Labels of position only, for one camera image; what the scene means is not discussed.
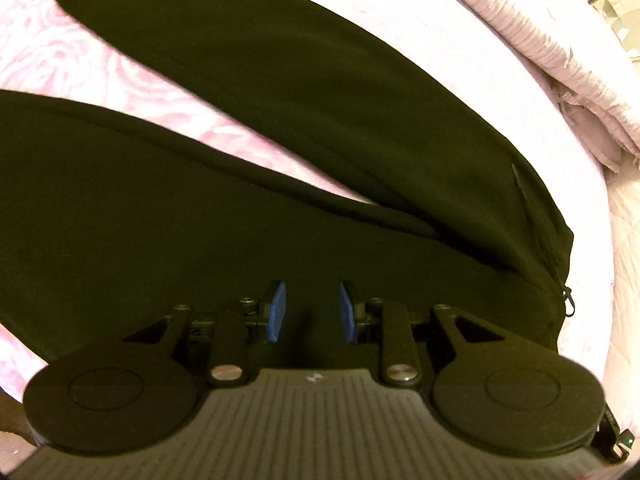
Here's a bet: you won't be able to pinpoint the pink floral blanket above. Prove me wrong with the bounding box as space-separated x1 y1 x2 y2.
0 0 640 396

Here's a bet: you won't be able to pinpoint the black pants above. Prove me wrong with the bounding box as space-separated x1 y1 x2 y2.
0 0 576 368

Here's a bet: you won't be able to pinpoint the white ruffled duvet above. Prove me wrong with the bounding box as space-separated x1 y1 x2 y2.
407 0 640 171

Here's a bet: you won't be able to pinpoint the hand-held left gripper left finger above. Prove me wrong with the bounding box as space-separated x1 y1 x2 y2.
122 280 288 388

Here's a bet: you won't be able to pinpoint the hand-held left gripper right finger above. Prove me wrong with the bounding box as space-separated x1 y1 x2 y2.
339 280 501 388

